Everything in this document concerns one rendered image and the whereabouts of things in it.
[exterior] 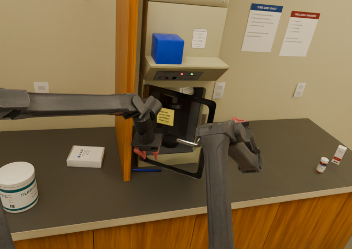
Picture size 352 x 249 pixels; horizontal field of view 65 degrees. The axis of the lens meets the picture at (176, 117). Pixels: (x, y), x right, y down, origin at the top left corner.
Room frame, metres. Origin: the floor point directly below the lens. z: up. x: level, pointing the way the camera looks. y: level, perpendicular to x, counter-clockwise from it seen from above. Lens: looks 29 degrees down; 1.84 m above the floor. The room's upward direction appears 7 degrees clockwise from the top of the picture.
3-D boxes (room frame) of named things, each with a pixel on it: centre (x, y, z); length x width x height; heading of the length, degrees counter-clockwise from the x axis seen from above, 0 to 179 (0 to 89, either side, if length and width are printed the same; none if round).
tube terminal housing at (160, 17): (1.25, 0.04, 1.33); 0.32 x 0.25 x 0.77; 109
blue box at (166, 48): (1.05, 0.07, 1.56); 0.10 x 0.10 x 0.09; 19
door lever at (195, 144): (0.98, -0.07, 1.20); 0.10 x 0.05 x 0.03; 74
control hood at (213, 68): (1.08, -0.02, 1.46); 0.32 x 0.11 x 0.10; 109
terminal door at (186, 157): (1.03, 0.00, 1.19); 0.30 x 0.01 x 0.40; 74
